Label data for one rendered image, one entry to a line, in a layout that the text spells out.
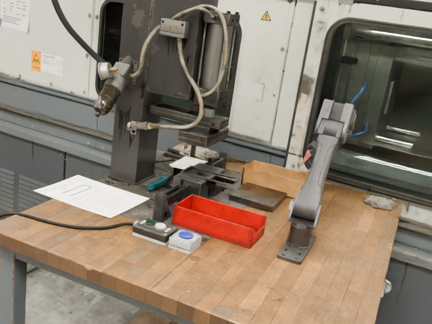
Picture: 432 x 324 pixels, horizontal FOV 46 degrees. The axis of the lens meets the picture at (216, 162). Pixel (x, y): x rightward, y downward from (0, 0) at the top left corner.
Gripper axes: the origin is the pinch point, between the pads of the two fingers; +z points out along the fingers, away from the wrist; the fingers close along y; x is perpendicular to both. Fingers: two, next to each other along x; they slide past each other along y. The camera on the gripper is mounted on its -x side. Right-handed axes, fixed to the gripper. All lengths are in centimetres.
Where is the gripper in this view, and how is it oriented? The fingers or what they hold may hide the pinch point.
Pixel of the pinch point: (304, 168)
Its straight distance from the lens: 189.2
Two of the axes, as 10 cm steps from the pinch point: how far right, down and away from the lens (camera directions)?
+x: -4.1, 2.3, -8.9
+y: -6.7, -7.4, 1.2
